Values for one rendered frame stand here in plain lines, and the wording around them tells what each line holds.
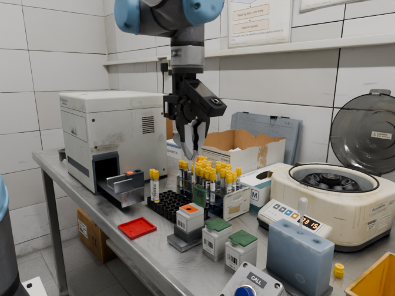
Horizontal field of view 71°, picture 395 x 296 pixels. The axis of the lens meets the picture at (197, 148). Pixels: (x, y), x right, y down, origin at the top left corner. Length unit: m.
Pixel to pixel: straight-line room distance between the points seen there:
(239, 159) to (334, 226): 0.32
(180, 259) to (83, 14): 1.96
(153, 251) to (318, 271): 0.32
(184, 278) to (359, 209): 0.37
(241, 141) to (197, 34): 0.61
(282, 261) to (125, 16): 0.51
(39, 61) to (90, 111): 1.34
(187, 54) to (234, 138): 0.61
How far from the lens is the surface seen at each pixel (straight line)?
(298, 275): 0.53
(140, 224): 0.73
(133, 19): 0.55
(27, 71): 2.16
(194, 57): 0.62
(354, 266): 0.66
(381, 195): 0.71
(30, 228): 2.38
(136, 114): 0.93
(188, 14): 0.46
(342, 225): 0.65
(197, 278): 0.56
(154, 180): 0.76
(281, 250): 0.54
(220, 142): 1.11
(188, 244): 0.62
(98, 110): 0.88
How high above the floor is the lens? 1.23
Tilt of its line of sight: 14 degrees down
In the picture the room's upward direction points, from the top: straight up
